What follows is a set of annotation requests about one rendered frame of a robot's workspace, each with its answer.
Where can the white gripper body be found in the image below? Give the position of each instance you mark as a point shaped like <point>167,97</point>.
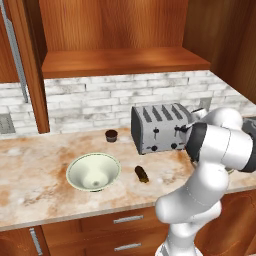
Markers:
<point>199,115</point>

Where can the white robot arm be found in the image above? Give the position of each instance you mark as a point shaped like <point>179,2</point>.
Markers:
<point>203,193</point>

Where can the dark brown sweet potato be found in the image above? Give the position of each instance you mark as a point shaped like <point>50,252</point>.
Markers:
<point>141,174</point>

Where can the pale green bowl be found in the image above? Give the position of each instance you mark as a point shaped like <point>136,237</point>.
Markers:
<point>93,171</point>

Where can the grey four-slot toaster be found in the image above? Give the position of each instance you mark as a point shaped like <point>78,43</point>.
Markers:
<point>156,128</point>

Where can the dark brown cup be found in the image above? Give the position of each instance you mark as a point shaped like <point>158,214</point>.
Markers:
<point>111,135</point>

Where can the wooden base cupboard door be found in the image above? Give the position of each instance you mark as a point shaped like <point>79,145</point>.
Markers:
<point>16,243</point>
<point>236,223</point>

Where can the wooden drawer front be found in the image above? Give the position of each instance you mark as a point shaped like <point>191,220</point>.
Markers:
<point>100,221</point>
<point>100,245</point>

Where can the grey wall socket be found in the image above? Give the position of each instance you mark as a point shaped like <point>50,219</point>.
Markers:
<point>6,124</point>
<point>206,104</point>

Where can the wooden wall cupboard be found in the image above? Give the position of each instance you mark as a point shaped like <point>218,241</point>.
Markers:
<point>116,40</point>

